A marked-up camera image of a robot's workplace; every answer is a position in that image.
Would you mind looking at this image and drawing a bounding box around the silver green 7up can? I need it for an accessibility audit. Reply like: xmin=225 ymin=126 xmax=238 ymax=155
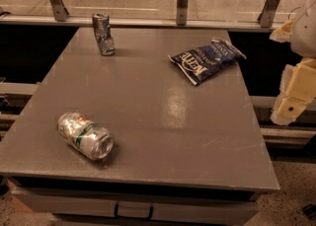
xmin=57 ymin=113 xmax=114 ymax=161

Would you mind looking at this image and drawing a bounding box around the metal railing bracket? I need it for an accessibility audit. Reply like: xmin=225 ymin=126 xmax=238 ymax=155
xmin=258 ymin=0 xmax=280 ymax=28
xmin=176 ymin=0 xmax=189 ymax=26
xmin=49 ymin=0 xmax=69 ymax=22

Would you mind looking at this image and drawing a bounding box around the blue Kettle chips bag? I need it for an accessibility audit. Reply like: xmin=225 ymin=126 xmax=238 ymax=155
xmin=169 ymin=38 xmax=246 ymax=86

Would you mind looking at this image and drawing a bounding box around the middle metal railing bracket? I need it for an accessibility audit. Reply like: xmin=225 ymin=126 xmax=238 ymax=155
xmin=176 ymin=0 xmax=189 ymax=26

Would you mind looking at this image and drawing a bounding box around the left metal railing bracket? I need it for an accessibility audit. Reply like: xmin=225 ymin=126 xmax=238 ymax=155
xmin=49 ymin=0 xmax=69 ymax=22

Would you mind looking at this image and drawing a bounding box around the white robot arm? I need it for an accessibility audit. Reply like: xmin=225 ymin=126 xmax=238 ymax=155
xmin=270 ymin=0 xmax=316 ymax=125

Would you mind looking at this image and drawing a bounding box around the right metal railing bracket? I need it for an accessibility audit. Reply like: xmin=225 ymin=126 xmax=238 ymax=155
xmin=258 ymin=0 xmax=280 ymax=28

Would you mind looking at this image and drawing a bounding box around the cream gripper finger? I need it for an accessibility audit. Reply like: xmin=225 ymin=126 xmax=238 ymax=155
xmin=270 ymin=19 xmax=293 ymax=42
xmin=271 ymin=57 xmax=316 ymax=125

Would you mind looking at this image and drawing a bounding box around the crushed silver blue can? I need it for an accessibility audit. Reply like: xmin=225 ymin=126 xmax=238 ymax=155
xmin=92 ymin=14 xmax=115 ymax=56

